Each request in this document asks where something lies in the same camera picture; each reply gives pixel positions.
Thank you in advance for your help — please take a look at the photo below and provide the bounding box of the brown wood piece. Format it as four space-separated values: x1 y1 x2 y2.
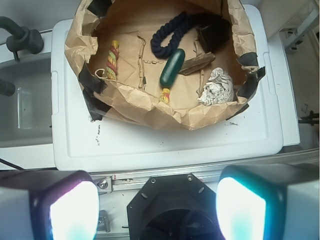
178 52 216 76

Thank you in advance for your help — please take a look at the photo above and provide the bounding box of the dark grey clamp stand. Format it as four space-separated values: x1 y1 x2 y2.
0 16 44 62

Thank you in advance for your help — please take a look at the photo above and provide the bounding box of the green capsule-shaped object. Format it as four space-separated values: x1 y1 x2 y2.
159 48 186 89

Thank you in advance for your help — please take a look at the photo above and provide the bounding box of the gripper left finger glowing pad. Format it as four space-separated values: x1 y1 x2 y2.
0 170 100 240

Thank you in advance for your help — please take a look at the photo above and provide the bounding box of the black box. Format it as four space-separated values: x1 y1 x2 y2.
196 19 231 53

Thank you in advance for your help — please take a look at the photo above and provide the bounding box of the black octagonal mount plate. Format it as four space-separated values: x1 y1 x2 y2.
127 173 224 240

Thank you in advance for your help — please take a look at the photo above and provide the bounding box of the white plastic bin lid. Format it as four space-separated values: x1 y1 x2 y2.
51 4 284 173

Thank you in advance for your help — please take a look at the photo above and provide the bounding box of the brown paper bag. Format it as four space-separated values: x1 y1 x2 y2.
65 0 266 130

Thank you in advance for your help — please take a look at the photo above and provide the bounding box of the clear plastic tub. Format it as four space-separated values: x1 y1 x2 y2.
0 56 53 148

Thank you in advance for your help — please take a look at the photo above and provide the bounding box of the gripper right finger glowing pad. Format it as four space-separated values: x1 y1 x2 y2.
215 163 320 240

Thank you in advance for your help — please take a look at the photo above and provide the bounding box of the multicolored twisted rope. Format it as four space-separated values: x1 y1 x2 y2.
105 40 120 81

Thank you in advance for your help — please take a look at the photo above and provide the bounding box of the dark blue twisted rope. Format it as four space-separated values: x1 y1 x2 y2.
150 12 208 59

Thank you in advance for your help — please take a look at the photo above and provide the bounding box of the crumpled white paper ball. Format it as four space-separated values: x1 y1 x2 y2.
197 67 234 106

